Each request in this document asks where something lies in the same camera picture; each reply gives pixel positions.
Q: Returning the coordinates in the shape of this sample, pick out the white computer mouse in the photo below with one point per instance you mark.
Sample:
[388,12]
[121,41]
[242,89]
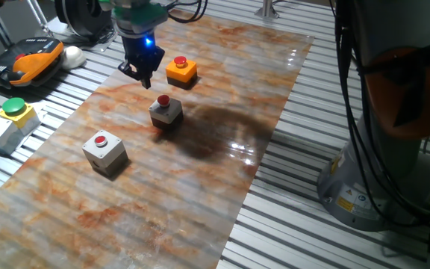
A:
[74,57]

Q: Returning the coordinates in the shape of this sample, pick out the marble pattern table mat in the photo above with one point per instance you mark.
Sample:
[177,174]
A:
[162,205]

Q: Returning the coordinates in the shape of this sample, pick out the orange box red mushroom button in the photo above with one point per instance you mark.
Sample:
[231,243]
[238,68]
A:
[180,73]

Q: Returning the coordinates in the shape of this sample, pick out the grey metal base plate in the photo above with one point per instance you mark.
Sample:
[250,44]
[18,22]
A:
[103,44]

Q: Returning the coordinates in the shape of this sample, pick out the silver aluminium upright post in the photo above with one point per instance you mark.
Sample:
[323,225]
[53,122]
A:
[266,9]

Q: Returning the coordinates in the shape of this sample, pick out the orange black teach pendant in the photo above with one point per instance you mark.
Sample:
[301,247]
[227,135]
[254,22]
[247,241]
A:
[24,61]

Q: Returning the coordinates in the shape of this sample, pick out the grey box flat red button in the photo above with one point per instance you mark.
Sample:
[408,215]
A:
[105,153]

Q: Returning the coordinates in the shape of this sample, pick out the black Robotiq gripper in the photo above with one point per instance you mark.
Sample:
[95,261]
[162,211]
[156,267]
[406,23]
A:
[138,48]

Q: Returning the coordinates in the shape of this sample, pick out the grey box red mushroom button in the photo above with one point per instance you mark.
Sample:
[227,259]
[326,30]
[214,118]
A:
[165,112]

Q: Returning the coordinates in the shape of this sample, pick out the yellow box green mushroom button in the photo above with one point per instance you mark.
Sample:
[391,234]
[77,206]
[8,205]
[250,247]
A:
[19,112]

